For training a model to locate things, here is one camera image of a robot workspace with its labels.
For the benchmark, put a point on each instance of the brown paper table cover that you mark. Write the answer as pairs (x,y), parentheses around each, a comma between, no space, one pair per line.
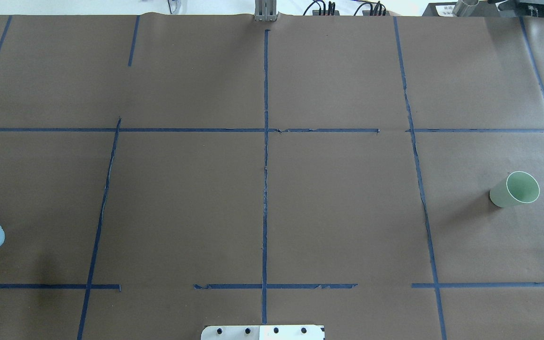
(162,174)

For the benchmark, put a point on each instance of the green plastic cup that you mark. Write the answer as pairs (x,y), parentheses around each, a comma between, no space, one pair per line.
(517,188)

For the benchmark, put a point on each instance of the small metal cup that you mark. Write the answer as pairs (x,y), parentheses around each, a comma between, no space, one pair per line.
(464,8)

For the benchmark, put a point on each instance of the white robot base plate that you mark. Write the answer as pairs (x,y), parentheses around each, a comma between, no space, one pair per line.
(264,332)

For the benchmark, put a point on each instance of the aluminium frame post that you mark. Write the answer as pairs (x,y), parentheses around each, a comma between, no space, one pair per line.
(266,10)

